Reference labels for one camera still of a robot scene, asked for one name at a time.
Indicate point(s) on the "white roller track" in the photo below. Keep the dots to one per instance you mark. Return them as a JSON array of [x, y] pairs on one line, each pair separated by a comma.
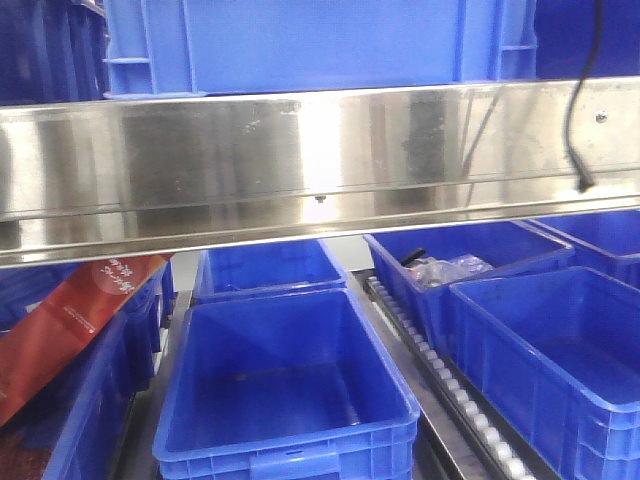
[[460, 435]]

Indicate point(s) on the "far right rear blue bin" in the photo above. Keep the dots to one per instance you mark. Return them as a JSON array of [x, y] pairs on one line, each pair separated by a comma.
[[605, 241]]

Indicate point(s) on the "dark blue upper-right bin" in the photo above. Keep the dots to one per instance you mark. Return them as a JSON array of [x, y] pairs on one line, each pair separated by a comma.
[[565, 35]]

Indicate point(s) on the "lower right blue bin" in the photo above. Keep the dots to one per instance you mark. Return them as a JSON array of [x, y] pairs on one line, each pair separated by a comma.
[[557, 355]]

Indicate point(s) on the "large blue upper-shelf bin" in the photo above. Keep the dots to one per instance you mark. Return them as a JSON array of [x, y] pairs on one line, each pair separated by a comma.
[[170, 49]]

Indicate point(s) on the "stainless steel shelf rail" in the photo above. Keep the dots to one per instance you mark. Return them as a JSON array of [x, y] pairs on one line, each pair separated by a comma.
[[83, 181]]

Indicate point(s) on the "clear plastic bag parts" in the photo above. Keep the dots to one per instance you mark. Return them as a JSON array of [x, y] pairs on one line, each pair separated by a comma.
[[431, 272]]

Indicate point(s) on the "dark blue upper-left bin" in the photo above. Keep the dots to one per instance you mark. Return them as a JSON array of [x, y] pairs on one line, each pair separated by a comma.
[[52, 51]]

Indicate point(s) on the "red cardboard box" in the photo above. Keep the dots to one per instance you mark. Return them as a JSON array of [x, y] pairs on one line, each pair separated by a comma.
[[49, 338]]

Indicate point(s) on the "lower middle blue bin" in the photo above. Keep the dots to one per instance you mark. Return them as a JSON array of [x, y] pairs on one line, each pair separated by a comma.
[[294, 386]]

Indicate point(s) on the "blue bin with plastic bags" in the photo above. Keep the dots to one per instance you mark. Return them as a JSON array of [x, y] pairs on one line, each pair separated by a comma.
[[510, 248]]

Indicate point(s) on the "lower left blue bin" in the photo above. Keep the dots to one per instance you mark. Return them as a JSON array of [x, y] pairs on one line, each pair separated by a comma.
[[71, 429]]

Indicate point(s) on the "rear middle blue bin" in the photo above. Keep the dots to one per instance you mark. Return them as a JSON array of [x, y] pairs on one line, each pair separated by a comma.
[[249, 271]]

